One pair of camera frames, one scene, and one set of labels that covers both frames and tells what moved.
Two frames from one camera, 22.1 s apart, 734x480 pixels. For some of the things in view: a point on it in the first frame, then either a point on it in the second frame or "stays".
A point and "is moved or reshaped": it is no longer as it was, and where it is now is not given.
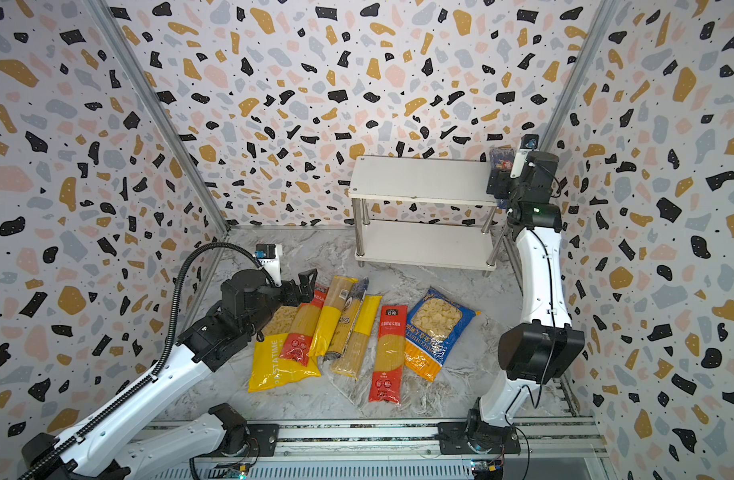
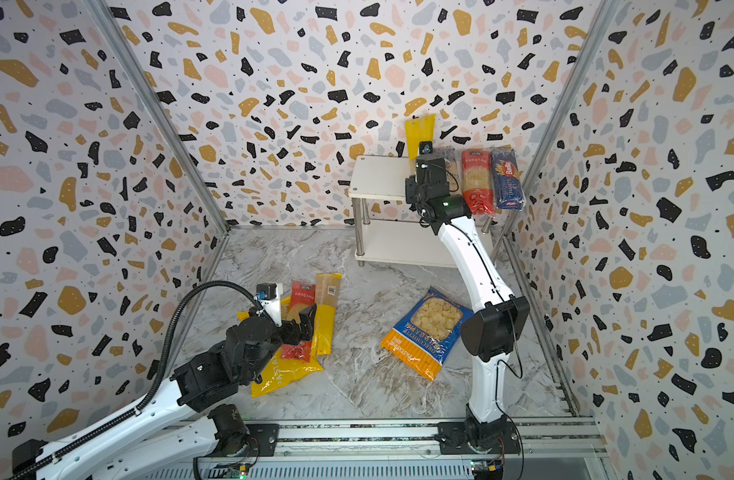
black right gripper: [501, 178] to [429, 174]
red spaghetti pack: [389, 355] to [477, 181]
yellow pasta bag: [268, 370] stays
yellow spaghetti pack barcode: [338, 294] is moved or reshaped
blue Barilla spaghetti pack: [501, 158] stays
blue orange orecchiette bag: [437, 326] stays
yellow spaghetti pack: [349, 355] to [421, 129]
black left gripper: [294, 297] to [307, 326]
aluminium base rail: [566, 449] stays
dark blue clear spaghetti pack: [347, 318] to [453, 163]
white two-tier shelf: [441, 244] stays
